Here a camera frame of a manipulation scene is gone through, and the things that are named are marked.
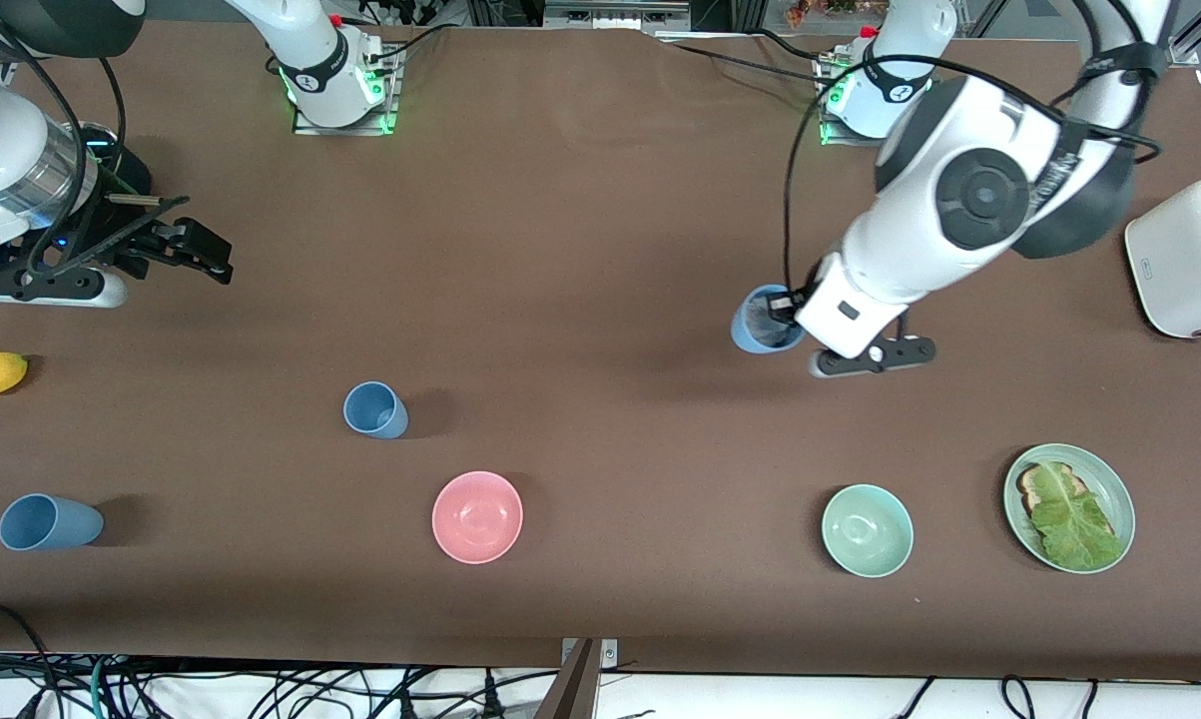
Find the orange flower bunch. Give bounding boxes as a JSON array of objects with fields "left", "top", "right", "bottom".
[{"left": 785, "top": 0, "right": 896, "bottom": 29}]

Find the dark blue saucepan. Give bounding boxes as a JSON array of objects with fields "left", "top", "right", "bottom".
[{"left": 83, "top": 122, "right": 154, "bottom": 201}]

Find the green lettuce leaf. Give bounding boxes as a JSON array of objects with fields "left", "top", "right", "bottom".
[{"left": 1027, "top": 461, "right": 1126, "bottom": 572}]

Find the mint green bowl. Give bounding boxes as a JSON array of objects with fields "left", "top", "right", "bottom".
[{"left": 821, "top": 483, "right": 914, "bottom": 579}]

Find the silver aluminium corner rail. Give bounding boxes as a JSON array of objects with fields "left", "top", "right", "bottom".
[{"left": 1164, "top": 20, "right": 1201, "bottom": 69}]

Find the dark metal pole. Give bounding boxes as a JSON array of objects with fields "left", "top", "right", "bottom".
[{"left": 533, "top": 639, "right": 601, "bottom": 719}]

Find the white toaster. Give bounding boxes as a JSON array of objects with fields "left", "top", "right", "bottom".
[{"left": 1125, "top": 177, "right": 1201, "bottom": 341}]

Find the silver aluminium frame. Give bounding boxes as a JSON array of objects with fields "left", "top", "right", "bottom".
[{"left": 543, "top": 0, "right": 693, "bottom": 33}]

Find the green plate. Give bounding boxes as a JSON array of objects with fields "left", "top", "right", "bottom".
[{"left": 1003, "top": 443, "right": 1136, "bottom": 575}]

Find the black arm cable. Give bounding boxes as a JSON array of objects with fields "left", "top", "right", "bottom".
[
  {"left": 782, "top": 0, "right": 1175, "bottom": 301},
  {"left": 0, "top": 0, "right": 194, "bottom": 276}
]

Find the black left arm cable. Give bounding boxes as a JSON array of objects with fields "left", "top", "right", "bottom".
[{"left": 782, "top": 0, "right": 1175, "bottom": 301}]

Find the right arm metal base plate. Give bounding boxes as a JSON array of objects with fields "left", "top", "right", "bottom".
[{"left": 293, "top": 45, "right": 402, "bottom": 137}]

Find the toast slice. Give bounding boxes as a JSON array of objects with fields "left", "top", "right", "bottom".
[{"left": 1016, "top": 461, "right": 1115, "bottom": 535}]

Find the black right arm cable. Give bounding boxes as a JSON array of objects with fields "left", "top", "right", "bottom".
[{"left": 0, "top": 0, "right": 194, "bottom": 276}]

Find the glass pot lid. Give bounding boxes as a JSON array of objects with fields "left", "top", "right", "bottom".
[{"left": 81, "top": 122, "right": 124, "bottom": 166}]

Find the pink bowl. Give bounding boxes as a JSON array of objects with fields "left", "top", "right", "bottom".
[{"left": 431, "top": 470, "right": 524, "bottom": 565}]

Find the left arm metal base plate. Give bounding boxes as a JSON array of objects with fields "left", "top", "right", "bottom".
[{"left": 820, "top": 55, "right": 891, "bottom": 149}]

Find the tall blue cup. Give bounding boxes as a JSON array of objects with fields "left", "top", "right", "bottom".
[{"left": 0, "top": 493, "right": 105, "bottom": 552}]

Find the black base cable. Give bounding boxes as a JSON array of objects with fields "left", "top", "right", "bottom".
[{"left": 660, "top": 30, "right": 846, "bottom": 91}]

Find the short blue cup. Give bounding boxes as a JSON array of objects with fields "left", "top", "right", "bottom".
[
  {"left": 730, "top": 284, "right": 811, "bottom": 355},
  {"left": 343, "top": 381, "right": 409, "bottom": 440}
]

